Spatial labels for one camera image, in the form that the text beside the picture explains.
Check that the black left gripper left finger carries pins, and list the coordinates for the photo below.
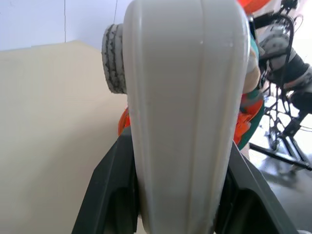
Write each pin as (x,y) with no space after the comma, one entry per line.
(109,185)

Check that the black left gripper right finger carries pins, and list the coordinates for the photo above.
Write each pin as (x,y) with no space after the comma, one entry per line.
(253,204)

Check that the white plastic box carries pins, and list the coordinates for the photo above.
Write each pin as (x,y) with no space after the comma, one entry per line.
(180,109)

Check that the orange and teal backpack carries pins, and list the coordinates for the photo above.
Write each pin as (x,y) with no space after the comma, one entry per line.
(253,108)

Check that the black metal floor stand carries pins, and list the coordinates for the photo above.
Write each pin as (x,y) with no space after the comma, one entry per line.
(290,152)

